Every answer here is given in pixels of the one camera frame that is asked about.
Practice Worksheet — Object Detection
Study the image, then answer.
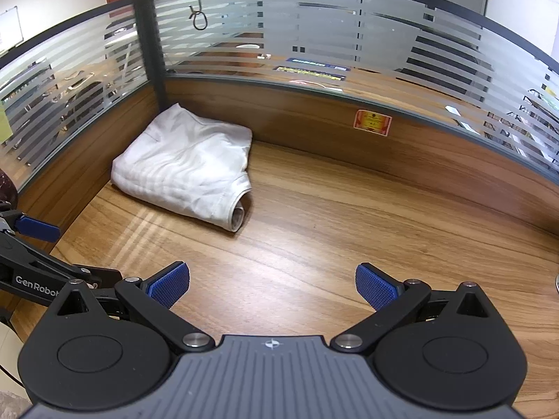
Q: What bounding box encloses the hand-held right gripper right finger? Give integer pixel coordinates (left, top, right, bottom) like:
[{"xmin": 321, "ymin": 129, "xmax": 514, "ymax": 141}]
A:
[{"xmin": 331, "ymin": 263, "xmax": 507, "ymax": 353}]

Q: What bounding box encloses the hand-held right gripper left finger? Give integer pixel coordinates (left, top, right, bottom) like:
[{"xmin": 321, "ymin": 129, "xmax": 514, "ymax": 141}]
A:
[{"xmin": 46, "ymin": 261, "xmax": 216, "ymax": 352}]

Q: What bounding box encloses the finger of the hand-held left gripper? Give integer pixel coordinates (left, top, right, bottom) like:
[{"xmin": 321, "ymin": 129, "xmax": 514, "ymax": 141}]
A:
[
  {"xmin": 0, "ymin": 210, "xmax": 60, "ymax": 243},
  {"xmin": 0, "ymin": 232, "xmax": 124, "ymax": 304}
]

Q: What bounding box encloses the white shirt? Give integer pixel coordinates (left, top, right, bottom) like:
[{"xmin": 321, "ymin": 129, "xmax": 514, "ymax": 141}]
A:
[{"xmin": 110, "ymin": 102, "xmax": 254, "ymax": 234}]

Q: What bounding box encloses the dark brown object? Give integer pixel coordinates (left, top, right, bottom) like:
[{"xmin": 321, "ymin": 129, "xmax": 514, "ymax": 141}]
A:
[{"xmin": 0, "ymin": 170, "xmax": 19, "ymax": 210}]

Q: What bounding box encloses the yellow sticky note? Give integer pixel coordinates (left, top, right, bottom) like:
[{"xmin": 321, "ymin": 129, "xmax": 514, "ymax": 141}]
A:
[{"xmin": 0, "ymin": 105, "xmax": 13, "ymax": 144}]

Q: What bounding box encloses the red and yellow sticker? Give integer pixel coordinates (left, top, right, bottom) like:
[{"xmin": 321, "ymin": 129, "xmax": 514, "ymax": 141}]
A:
[{"xmin": 353, "ymin": 110, "xmax": 392, "ymax": 137}]

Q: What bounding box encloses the black office chair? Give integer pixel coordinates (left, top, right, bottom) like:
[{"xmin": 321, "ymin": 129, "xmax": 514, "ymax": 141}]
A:
[{"xmin": 395, "ymin": 30, "xmax": 481, "ymax": 105}]

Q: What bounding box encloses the wall whiteboard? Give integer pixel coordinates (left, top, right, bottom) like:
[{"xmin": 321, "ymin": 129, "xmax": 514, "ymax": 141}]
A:
[{"xmin": 0, "ymin": 6, "xmax": 23, "ymax": 51}]

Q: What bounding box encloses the black partition post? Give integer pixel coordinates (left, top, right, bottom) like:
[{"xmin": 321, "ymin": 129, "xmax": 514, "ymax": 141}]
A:
[{"xmin": 135, "ymin": 0, "xmax": 169, "ymax": 108}]

